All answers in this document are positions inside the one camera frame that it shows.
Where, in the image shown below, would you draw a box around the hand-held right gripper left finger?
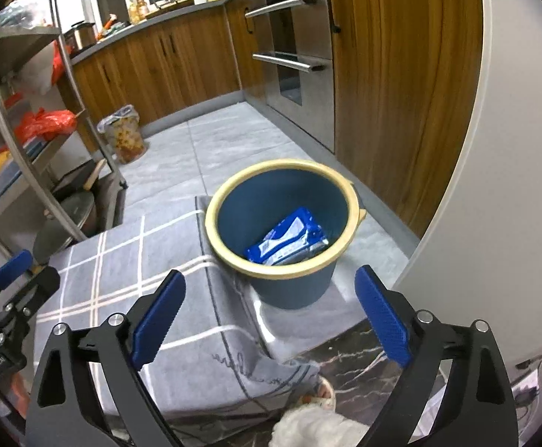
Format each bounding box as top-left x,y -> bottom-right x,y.
25,269 -> 187,447

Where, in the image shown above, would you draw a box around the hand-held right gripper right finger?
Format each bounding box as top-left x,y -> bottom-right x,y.
355,264 -> 519,447

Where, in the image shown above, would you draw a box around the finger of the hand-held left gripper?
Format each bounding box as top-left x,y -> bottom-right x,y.
0,249 -> 34,308
0,266 -> 61,331

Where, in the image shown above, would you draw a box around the blue bucket with yellow rim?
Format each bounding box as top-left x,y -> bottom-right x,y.
205,158 -> 367,310

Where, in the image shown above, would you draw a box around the floral trash bin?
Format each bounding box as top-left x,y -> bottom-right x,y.
96,105 -> 148,165

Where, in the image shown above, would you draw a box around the grey plaid blanket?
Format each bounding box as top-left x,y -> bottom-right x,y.
33,214 -> 323,422

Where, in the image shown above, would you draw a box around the grey pot lid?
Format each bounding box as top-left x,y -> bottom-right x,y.
33,191 -> 99,261

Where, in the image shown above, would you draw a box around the blue grey tray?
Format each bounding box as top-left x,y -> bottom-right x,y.
0,137 -> 48,217

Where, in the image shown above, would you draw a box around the white fluffy cloth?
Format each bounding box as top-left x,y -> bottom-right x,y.
268,403 -> 369,447

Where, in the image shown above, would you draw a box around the orange plastic bag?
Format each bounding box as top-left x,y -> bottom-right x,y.
51,39 -> 69,85
15,108 -> 78,143

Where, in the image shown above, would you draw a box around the white plastic bag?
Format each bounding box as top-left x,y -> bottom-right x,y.
17,49 -> 60,96

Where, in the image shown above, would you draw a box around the white tall appliance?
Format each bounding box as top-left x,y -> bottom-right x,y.
394,0 -> 542,383

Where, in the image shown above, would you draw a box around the wooden kitchen cabinets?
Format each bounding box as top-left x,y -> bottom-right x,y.
59,0 -> 486,238

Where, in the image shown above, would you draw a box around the stainless steel shelf rack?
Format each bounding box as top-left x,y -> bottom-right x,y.
0,0 -> 129,266

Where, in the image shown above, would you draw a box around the stainless steel built-in oven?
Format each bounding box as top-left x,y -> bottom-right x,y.
244,0 -> 336,152

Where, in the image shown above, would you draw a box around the clear plastic bag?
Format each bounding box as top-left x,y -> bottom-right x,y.
0,0 -> 53,29

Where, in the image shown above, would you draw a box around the red food packets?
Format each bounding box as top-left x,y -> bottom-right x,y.
98,16 -> 129,40

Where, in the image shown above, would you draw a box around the grey kitchen countertop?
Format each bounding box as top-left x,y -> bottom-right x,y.
68,0 -> 327,63

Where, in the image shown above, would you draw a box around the black pan wooden handle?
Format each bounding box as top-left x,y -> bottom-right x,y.
52,158 -> 108,196

